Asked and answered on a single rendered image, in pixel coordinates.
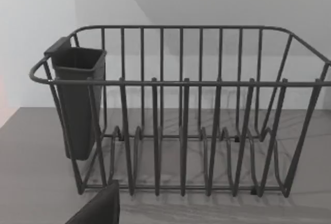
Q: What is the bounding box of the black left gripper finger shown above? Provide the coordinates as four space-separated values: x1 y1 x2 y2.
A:
65 180 121 224

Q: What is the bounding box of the dark grey wire dish rack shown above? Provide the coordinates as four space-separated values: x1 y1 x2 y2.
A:
29 24 331 199

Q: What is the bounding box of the dark grey cutlery holder cup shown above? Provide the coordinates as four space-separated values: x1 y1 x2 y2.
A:
43 36 107 161

